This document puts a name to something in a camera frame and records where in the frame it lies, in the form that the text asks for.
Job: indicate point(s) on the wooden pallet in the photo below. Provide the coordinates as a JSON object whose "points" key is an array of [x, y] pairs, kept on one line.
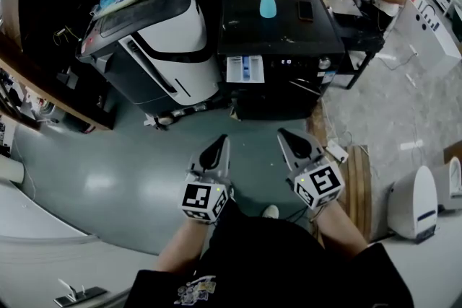
{"points": [[357, 191]]}

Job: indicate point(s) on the small metal bracket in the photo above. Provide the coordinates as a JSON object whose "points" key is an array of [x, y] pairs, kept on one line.
{"points": [[77, 295]]}

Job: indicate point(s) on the white cylinder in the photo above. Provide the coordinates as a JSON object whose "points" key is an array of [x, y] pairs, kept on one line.
{"points": [[11, 173]]}

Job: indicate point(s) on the person's black shirt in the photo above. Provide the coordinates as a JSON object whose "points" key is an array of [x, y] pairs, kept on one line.
{"points": [[288, 285]]}

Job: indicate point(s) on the black smartphone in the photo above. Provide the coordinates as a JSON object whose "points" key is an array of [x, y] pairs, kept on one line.
{"points": [[305, 11]]}

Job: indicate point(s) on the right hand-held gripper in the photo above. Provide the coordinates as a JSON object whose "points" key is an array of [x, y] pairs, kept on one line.
{"points": [[319, 184]]}

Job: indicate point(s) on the white counter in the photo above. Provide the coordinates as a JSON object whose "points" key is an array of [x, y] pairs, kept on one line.
{"points": [[426, 32]]}

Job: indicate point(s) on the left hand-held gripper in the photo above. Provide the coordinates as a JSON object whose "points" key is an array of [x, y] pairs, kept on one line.
{"points": [[196, 196]]}

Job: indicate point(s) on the white detergent drawer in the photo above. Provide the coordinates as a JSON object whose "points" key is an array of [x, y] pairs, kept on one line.
{"points": [[236, 70]]}

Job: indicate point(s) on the person's left forearm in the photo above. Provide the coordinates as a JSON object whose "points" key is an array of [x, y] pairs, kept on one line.
{"points": [[178, 245]]}

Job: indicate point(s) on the black table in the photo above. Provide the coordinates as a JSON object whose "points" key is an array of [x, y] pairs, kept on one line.
{"points": [[361, 32]]}

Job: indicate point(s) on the white power strip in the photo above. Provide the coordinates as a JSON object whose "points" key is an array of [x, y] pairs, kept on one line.
{"points": [[337, 150]]}

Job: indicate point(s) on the person's black trousers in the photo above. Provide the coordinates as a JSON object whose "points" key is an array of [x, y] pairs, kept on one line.
{"points": [[227, 216]]}

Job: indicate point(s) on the black washing machine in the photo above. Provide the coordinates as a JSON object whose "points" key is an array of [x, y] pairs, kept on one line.
{"points": [[274, 43]]}

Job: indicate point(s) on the white black large appliance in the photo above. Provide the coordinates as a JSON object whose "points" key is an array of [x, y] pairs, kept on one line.
{"points": [[166, 36]]}

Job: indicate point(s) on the small cardboard box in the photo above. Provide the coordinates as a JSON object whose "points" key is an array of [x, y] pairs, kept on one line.
{"points": [[454, 151]]}

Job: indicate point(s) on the person's right forearm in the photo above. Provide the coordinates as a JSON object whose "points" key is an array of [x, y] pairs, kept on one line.
{"points": [[337, 231]]}

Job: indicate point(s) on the person's right white shoe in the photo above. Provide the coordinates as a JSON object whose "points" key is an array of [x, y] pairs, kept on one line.
{"points": [[270, 211]]}

